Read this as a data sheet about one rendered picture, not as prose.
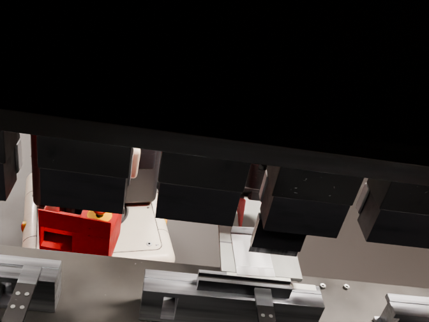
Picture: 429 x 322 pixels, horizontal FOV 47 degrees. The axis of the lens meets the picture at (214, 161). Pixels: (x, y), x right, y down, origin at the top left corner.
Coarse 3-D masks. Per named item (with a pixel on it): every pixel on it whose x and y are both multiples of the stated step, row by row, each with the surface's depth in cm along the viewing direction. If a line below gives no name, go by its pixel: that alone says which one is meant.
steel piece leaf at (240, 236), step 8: (232, 232) 114; (240, 232) 114; (248, 232) 114; (232, 240) 112; (240, 240) 112; (248, 240) 113; (240, 248) 110; (248, 248) 111; (240, 256) 108; (248, 256) 109; (256, 256) 109; (264, 256) 110; (240, 264) 106; (248, 264) 106; (256, 264) 107; (264, 264) 107; (272, 264) 108
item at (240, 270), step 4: (236, 268) 105; (240, 268) 105; (244, 268) 105; (248, 268) 106; (252, 268) 106; (256, 268) 106; (260, 268) 106; (264, 268) 106; (268, 268) 107; (272, 268) 107; (240, 272) 104; (244, 272) 104; (248, 272) 105; (252, 272) 105; (256, 272) 105; (260, 272) 105; (264, 272) 105; (268, 272) 106; (272, 272) 106; (260, 276) 104; (264, 276) 105; (268, 276) 105; (272, 276) 105
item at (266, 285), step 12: (204, 276) 103; (216, 276) 103; (228, 276) 103; (240, 276) 104; (204, 288) 102; (216, 288) 102; (228, 288) 102; (240, 288) 102; (252, 288) 103; (276, 288) 103; (288, 288) 103
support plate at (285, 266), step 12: (252, 204) 125; (252, 216) 121; (228, 228) 116; (228, 240) 112; (228, 252) 109; (228, 264) 106; (276, 264) 108; (288, 264) 109; (276, 276) 105; (288, 276) 106; (300, 276) 107
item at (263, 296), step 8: (256, 288) 101; (264, 288) 101; (256, 296) 99; (264, 296) 99; (256, 304) 98; (264, 304) 98; (272, 304) 98; (264, 312) 96; (272, 312) 96; (264, 320) 94; (272, 320) 95
